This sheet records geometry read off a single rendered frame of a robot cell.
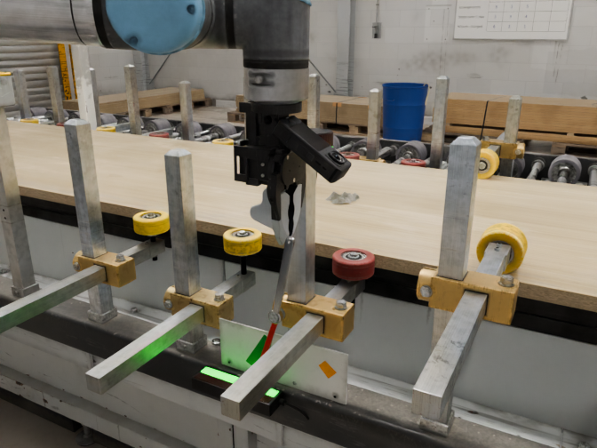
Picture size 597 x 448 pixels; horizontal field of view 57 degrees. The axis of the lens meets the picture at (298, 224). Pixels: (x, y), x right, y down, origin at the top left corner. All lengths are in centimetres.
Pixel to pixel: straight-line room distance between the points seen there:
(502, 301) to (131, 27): 58
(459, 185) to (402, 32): 766
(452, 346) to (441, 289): 16
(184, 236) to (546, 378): 71
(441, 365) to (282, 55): 42
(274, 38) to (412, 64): 764
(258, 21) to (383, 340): 70
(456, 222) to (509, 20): 724
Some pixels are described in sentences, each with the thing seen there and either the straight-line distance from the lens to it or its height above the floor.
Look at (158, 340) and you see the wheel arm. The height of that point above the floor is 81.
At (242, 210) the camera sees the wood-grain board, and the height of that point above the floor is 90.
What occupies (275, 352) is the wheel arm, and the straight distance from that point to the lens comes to 82.
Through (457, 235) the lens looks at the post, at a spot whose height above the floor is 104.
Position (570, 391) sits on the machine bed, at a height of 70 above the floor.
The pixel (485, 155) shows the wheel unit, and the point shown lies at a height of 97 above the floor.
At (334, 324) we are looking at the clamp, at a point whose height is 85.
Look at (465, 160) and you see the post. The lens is 76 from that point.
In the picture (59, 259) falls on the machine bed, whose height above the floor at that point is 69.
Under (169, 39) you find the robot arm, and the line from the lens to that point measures 60.
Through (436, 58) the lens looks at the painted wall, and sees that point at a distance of 823.
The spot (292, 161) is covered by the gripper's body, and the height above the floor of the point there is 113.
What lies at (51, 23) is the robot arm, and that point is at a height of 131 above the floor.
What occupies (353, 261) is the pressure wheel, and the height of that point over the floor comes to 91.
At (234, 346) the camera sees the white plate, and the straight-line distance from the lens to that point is 105.
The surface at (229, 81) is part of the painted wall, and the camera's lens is 1000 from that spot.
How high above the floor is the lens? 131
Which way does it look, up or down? 20 degrees down
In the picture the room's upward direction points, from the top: straight up
